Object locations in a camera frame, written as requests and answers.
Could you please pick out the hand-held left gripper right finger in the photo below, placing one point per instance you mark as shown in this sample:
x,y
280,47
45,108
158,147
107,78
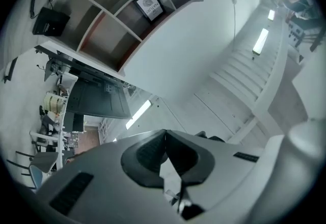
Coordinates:
x,y
224,167

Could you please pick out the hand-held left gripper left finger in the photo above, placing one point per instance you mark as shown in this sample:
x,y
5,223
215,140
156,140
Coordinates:
x,y
102,179

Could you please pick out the blue chair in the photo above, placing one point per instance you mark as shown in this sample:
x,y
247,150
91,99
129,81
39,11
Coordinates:
x,y
35,174

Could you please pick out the long ceiling lamp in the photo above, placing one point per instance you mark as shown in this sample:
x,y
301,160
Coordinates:
x,y
271,14
260,41
137,114

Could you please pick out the large black screen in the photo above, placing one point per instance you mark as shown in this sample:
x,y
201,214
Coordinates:
x,y
96,98

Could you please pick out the black screen stand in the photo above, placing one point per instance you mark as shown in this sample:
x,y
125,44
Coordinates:
x,y
66,61

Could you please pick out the staircase railing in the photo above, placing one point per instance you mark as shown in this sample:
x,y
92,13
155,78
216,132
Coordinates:
x,y
313,37

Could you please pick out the wooden shelf unit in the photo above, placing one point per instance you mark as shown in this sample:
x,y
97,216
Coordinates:
x,y
109,22

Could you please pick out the black desk telephone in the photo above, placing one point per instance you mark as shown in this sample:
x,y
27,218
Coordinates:
x,y
49,22

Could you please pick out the black framed picture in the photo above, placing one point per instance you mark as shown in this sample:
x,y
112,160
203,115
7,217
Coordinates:
x,y
150,5

